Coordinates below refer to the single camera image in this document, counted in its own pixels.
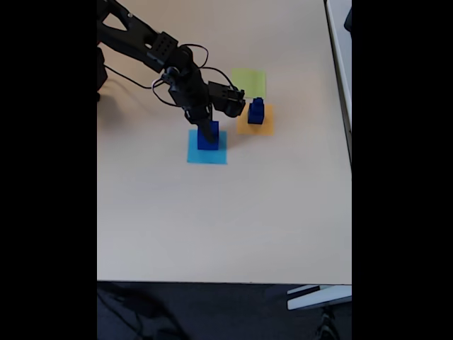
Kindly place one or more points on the large blue cube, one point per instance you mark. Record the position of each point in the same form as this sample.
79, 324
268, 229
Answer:
203, 143

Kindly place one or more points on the medium blue cube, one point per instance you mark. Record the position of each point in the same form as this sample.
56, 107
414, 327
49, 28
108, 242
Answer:
255, 119

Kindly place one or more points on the small blue cube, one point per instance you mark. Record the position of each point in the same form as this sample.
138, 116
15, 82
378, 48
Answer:
257, 108

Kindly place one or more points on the light blue paper square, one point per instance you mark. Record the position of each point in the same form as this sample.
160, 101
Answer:
221, 157

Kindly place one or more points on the orange paper square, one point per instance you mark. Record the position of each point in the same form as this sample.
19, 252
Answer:
244, 129

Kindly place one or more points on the green paper square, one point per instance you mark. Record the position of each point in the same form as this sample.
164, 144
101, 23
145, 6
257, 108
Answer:
253, 81

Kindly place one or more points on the dark blue object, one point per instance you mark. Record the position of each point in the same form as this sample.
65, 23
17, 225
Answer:
348, 21

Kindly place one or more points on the white table foot bar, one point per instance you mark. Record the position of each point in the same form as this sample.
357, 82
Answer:
318, 299

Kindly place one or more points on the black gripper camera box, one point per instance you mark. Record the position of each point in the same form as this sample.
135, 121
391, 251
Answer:
228, 102

